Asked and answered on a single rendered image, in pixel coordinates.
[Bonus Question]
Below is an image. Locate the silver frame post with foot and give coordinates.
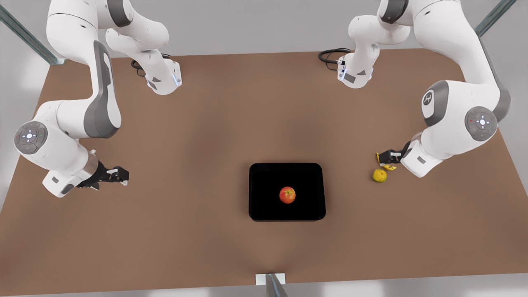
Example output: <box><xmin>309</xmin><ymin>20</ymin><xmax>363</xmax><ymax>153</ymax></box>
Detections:
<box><xmin>255</xmin><ymin>273</ymin><xmax>290</xmax><ymax>297</ymax></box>

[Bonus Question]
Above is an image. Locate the black rectangular tray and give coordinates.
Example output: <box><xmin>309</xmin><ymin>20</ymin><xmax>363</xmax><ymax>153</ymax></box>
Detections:
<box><xmin>248</xmin><ymin>163</ymin><xmax>327</xmax><ymax>222</ymax></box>

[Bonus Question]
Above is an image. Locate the red apple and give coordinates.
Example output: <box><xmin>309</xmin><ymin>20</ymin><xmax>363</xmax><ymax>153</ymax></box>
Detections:
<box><xmin>279</xmin><ymin>186</ymin><xmax>297</xmax><ymax>205</ymax></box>

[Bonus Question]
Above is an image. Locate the black cable loop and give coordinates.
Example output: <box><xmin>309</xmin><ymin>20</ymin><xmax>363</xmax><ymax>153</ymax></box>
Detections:
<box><xmin>131</xmin><ymin>53</ymin><xmax>172</xmax><ymax>78</ymax></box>
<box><xmin>318</xmin><ymin>48</ymin><xmax>354</xmax><ymax>72</ymax></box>

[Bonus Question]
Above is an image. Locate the yellow banana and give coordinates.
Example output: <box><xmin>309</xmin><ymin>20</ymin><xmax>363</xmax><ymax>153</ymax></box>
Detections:
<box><xmin>375</xmin><ymin>152</ymin><xmax>398</xmax><ymax>172</ymax></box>

